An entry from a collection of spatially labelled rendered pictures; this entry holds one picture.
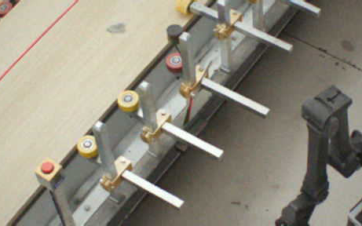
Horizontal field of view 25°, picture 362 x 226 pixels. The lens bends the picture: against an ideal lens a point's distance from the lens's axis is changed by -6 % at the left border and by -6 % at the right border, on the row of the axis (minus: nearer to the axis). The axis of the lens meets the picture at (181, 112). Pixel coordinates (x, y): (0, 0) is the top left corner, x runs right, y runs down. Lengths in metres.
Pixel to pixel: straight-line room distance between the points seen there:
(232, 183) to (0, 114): 1.29
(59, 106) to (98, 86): 0.17
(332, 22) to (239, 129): 0.92
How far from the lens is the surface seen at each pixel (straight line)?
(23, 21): 3.63
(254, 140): 4.20
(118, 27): 3.47
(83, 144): 3.13
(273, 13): 3.78
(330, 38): 4.66
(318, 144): 2.35
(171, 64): 3.32
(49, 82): 3.36
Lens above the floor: 3.39
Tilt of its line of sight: 52 degrees down
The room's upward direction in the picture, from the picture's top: 7 degrees counter-clockwise
